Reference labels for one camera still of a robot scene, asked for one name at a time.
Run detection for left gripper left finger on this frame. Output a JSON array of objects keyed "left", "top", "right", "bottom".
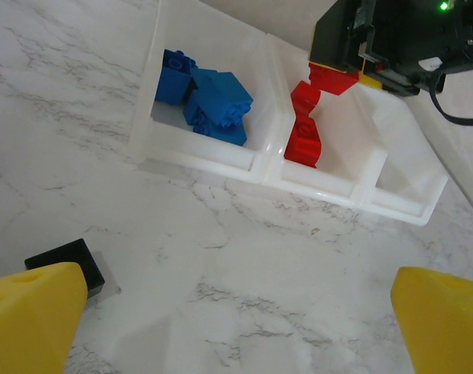
[{"left": 0, "top": 261, "right": 89, "bottom": 374}]

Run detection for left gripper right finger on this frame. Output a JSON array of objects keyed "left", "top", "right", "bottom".
[{"left": 390, "top": 266, "right": 473, "bottom": 374}]

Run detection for red lego brick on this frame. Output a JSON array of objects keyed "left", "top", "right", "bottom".
[
  {"left": 289, "top": 79, "right": 323, "bottom": 120},
  {"left": 283, "top": 115, "right": 323, "bottom": 169},
  {"left": 308, "top": 62, "right": 360, "bottom": 97}
]

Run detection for blue lego brick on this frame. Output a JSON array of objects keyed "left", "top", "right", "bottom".
[
  {"left": 182, "top": 69, "right": 255, "bottom": 129},
  {"left": 192, "top": 112, "right": 248, "bottom": 147},
  {"left": 155, "top": 48, "right": 199, "bottom": 107}
]

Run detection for black lego brick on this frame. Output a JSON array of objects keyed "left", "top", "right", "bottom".
[{"left": 24, "top": 238, "right": 106, "bottom": 300}]

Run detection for translucent white plastic bin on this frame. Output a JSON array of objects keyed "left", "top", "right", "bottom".
[
  {"left": 358, "top": 83, "right": 450, "bottom": 227},
  {"left": 129, "top": 0, "right": 278, "bottom": 185},
  {"left": 261, "top": 33, "right": 389, "bottom": 206}
]

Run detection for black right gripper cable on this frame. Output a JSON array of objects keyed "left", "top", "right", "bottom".
[{"left": 430, "top": 69, "right": 473, "bottom": 126}]

